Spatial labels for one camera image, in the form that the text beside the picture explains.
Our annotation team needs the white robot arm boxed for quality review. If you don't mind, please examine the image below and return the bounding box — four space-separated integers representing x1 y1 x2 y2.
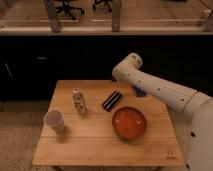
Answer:
112 53 213 171

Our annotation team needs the blue object under arm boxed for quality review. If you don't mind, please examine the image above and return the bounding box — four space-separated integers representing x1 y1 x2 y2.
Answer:
133 86 146 97

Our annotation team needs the white plastic bottle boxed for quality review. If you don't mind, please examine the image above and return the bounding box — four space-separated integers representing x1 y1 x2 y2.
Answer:
73 88 87 114

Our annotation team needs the wooden table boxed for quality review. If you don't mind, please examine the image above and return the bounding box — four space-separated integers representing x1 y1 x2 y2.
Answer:
33 80 184 166

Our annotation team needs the orange bowl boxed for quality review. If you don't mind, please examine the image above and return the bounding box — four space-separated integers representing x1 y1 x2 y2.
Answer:
112 107 146 140

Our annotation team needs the white paper cup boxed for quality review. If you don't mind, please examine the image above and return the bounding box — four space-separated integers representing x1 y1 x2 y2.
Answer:
43 110 65 134

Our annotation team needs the black office chair right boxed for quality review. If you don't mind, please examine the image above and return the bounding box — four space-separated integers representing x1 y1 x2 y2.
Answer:
91 0 113 13

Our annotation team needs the black office chair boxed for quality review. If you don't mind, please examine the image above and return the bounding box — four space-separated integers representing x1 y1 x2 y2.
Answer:
91 0 113 13
56 0 85 20

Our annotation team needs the black office chair left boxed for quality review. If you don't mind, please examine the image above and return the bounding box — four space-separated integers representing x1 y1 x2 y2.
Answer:
56 0 85 20

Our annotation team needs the grey post centre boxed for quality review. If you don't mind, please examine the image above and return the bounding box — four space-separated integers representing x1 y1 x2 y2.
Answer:
112 0 121 32

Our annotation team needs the grey post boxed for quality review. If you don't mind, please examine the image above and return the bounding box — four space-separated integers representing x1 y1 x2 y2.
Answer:
112 0 121 32
44 0 61 33

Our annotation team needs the grey post left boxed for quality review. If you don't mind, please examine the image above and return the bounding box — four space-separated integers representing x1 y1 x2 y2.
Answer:
44 0 61 33

